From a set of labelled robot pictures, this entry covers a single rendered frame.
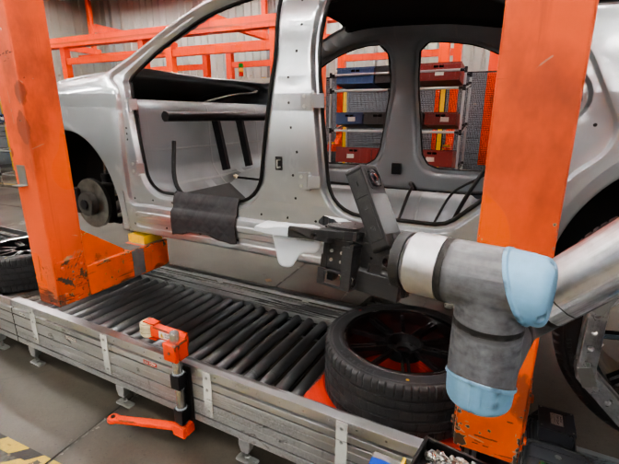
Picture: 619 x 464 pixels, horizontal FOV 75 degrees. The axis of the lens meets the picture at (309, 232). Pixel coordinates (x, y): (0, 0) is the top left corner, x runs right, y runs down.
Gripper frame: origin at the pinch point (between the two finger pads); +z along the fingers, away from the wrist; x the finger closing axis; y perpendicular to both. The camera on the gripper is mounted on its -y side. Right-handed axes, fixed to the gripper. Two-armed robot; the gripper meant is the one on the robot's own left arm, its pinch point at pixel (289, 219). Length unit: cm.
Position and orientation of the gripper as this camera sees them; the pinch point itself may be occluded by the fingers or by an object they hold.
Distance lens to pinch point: 61.4
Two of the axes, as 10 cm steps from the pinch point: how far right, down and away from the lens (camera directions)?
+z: -7.8, -1.7, 6.0
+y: -0.8, 9.8, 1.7
